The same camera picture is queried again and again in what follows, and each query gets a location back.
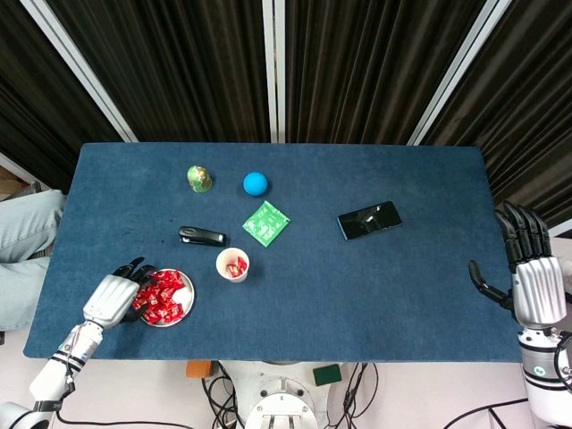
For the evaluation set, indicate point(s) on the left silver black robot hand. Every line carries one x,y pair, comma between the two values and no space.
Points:
109,301

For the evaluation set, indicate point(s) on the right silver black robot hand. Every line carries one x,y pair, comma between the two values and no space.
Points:
538,290

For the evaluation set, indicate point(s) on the red candy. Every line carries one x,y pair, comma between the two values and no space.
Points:
177,280
174,314
162,279
232,270
166,296
241,264
153,317

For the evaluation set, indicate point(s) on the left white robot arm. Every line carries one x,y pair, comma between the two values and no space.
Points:
49,380

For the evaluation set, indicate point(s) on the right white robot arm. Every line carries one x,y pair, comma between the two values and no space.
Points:
543,375

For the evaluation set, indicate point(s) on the silver metal plate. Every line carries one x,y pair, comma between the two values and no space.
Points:
187,297

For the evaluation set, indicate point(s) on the white paper cup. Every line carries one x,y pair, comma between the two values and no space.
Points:
221,261

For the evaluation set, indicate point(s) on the light blue jeans leg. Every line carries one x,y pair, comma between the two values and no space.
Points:
18,295
27,223

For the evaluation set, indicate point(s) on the orange block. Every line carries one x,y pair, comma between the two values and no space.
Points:
199,369

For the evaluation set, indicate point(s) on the black stapler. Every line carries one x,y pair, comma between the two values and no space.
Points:
201,236

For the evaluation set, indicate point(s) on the green gold figurine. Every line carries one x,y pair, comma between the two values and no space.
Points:
199,179

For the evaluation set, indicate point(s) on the green sachet packet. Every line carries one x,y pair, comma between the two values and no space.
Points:
266,223

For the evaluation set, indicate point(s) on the black pleated curtain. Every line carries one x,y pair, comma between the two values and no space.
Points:
536,111
179,67
27,89
357,67

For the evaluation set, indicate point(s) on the black smartphone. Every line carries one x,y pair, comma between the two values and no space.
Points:
368,220

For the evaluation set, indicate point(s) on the blue ball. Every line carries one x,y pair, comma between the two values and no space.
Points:
255,184

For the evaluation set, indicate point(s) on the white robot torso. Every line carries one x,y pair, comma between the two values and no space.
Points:
279,393

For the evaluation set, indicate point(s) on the blue table mat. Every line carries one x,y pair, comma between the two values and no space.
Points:
335,304

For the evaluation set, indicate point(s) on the dark green block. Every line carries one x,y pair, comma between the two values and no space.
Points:
327,375

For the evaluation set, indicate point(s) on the white frame post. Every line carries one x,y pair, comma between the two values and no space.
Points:
462,67
77,62
273,67
563,229
13,164

